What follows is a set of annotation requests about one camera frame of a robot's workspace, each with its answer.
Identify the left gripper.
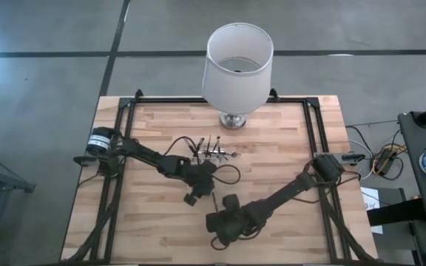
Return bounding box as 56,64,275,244
181,160,218,207

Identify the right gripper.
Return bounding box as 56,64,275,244
205,193,259,248

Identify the clear acrylic brush organizer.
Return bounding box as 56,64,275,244
189,146,226,164

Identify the black handle makeup brush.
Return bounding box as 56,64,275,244
183,137,197,157

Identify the white shade chrome table lamp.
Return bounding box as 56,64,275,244
200,22,274,132

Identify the white paper sheet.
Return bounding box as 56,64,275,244
359,186,384,234

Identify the black bar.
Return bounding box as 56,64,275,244
366,197,426,227

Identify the black right camera cable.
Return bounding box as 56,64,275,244
209,224,263,252

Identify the black camera cable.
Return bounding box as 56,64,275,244
209,224,263,252
162,135,243,186

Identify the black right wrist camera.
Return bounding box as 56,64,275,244
222,193,241,212

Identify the black left camera cable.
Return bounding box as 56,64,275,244
162,135,243,186

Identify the yellow cable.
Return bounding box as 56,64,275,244
371,143,408,175

